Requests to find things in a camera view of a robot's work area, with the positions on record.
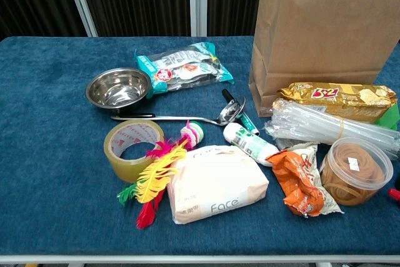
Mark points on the white green tube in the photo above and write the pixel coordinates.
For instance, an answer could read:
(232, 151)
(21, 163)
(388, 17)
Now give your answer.
(247, 143)

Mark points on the white Face tissue pack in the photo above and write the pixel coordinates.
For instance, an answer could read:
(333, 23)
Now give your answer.
(215, 185)

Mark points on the colourful feather shuttlecock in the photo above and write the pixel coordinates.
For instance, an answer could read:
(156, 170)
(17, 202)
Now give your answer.
(156, 176)

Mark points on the clear plastic bag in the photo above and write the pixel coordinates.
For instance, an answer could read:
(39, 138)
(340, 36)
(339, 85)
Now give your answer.
(306, 126)

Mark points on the orange snack packet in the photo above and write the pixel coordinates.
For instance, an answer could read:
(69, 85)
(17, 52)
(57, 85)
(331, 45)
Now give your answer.
(297, 182)

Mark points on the gold biscuit packet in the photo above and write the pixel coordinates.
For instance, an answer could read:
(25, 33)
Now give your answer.
(337, 98)

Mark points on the clear tub of rubber bands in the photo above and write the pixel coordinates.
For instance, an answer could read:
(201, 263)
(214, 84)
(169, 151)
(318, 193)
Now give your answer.
(353, 179)

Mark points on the brown paper bag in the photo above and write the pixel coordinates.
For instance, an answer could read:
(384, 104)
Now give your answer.
(312, 29)

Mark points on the stainless steel ladle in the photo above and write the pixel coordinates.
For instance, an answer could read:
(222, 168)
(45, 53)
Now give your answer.
(231, 113)

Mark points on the green marker with black cap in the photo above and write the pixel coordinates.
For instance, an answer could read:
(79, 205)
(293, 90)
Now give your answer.
(250, 123)

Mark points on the teal clear snack packet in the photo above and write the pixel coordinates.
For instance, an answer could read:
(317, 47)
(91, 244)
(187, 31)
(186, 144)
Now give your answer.
(184, 67)

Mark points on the stainless steel bowl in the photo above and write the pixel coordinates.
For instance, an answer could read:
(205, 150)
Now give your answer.
(118, 92)

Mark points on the clear packing tape roll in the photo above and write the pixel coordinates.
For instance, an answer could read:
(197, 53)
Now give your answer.
(125, 170)

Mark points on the blue table cloth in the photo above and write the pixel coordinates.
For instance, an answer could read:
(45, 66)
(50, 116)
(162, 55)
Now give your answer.
(47, 123)

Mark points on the green plastic grid tray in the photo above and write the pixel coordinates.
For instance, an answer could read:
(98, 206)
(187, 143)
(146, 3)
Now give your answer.
(390, 120)

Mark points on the red plastic clip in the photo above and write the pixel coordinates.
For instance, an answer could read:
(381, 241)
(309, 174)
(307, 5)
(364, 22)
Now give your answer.
(394, 195)

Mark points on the white partition frame post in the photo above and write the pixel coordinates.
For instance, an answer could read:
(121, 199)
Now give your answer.
(197, 1)
(81, 1)

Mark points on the white table frame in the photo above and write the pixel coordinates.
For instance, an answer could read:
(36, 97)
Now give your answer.
(187, 259)

